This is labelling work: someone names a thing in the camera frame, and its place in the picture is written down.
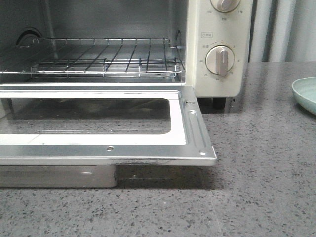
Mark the glass oven door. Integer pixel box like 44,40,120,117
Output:
0,83,216,166

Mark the white Toshiba toaster oven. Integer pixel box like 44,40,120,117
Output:
0,0,252,108

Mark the lower timer knob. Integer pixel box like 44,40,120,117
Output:
205,45,235,76

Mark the upper temperature knob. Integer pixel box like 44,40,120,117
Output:
210,0,240,13

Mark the light green plate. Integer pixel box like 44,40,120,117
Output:
291,77,316,115

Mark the grey curtain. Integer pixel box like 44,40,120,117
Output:
249,0,316,62

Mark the silver oven door handle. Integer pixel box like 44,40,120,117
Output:
0,165,117,188

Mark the metal wire oven rack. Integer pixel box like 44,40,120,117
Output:
0,38,185,78

